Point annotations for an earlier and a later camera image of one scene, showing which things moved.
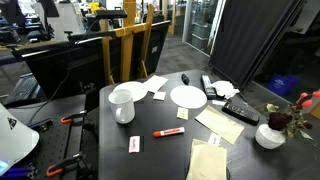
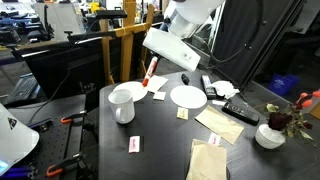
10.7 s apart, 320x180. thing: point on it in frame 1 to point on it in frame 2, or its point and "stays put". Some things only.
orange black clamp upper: x=68 y=118 stays put
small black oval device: x=185 y=79 stays put
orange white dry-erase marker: x=170 y=131 to x=150 y=71
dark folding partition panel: x=246 y=32 stays put
